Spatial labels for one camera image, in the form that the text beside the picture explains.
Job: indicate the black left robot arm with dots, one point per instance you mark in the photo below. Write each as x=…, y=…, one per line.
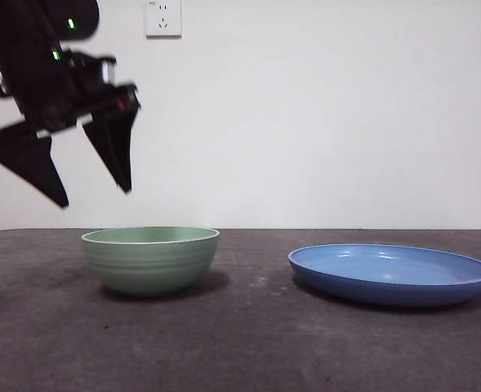
x=28, y=49

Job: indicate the blue round plate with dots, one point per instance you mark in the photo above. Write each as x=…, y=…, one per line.
x=387, y=269

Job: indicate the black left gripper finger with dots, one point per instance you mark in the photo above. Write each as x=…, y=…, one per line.
x=28, y=155
x=113, y=143

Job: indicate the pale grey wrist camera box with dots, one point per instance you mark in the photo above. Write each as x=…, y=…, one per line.
x=110, y=72

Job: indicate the green ribbed ceramic bowl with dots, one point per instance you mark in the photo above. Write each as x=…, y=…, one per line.
x=150, y=265

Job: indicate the white wall power socket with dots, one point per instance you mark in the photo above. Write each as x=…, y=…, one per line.
x=164, y=30

